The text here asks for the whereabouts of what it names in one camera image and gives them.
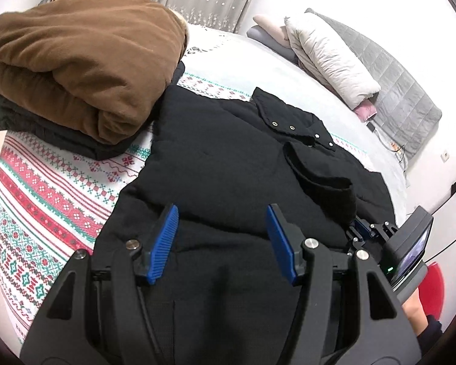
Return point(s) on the red plastic chair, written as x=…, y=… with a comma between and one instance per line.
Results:
x=432, y=291

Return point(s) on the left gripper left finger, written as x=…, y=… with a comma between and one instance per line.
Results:
x=100, y=316

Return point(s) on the brown folded coat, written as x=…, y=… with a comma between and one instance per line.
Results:
x=123, y=30

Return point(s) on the dark pink cushion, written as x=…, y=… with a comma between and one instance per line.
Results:
x=365, y=111

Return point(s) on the patterned knit blanket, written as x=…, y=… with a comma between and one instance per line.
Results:
x=53, y=202

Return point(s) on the black coat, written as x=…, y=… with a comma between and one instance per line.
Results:
x=222, y=298

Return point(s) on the white folded duvet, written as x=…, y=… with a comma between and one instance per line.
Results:
x=325, y=55

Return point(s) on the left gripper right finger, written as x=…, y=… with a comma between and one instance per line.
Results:
x=347, y=312

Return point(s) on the grey quilted headboard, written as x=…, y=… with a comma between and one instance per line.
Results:
x=405, y=112

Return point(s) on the pink pillow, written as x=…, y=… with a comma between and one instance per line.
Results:
x=278, y=33

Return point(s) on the grey bed sheet mattress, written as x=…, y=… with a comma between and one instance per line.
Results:
x=228, y=66

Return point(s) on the black folded garment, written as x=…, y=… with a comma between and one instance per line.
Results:
x=60, y=133

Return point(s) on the right hand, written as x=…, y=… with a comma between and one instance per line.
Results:
x=415, y=313

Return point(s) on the wall socket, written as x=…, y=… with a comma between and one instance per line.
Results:
x=445, y=156

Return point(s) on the grey pillow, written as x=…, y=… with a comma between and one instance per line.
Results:
x=259, y=34

